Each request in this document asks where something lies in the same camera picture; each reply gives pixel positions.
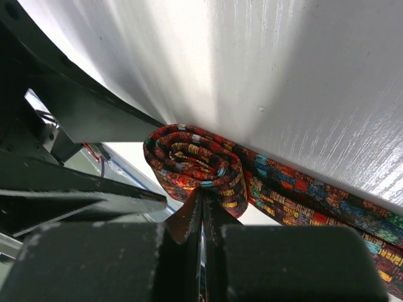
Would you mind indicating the red multicolour patterned tie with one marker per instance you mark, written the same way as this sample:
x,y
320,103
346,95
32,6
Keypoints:
x,y
185,157

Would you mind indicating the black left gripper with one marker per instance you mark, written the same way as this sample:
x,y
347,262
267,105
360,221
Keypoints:
x,y
34,192

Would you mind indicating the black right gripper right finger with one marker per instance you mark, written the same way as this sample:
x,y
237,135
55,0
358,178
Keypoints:
x,y
292,263

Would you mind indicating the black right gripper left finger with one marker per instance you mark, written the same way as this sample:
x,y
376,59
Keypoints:
x,y
111,261

